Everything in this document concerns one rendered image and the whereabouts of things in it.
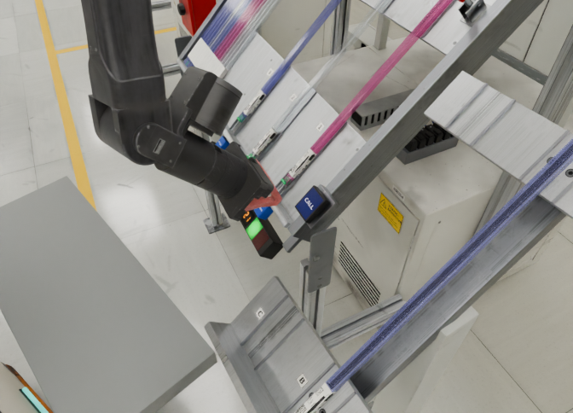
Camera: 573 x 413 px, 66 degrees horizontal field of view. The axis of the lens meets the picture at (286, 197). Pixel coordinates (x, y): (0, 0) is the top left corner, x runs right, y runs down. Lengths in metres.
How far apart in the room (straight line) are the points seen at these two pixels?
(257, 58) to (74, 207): 0.53
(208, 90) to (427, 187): 0.65
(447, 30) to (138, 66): 0.50
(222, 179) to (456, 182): 0.66
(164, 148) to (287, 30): 1.87
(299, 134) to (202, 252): 0.93
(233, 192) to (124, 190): 1.45
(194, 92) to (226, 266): 1.17
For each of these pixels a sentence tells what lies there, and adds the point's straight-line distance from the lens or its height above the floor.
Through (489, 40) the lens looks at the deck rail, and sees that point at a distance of 0.76.
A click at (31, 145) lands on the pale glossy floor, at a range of 2.42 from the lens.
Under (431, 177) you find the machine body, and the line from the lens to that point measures 1.07.
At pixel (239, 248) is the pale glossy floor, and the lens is 1.67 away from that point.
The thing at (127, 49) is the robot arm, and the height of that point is 1.12.
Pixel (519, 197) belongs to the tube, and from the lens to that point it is 0.52.
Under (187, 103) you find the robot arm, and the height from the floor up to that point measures 1.04.
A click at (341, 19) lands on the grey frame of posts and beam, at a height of 0.73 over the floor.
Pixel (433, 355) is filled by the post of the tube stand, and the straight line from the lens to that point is 0.64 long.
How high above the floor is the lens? 1.31
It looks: 45 degrees down
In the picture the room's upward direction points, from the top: straight up
